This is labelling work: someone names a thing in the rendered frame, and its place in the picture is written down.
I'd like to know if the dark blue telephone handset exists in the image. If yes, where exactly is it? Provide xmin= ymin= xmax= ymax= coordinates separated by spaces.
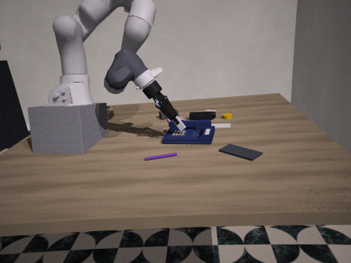
xmin=169 ymin=119 xmax=211 ymax=128

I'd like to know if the yellow short cylinder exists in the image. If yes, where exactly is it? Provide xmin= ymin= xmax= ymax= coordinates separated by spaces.
xmin=223 ymin=113 xmax=232 ymax=119

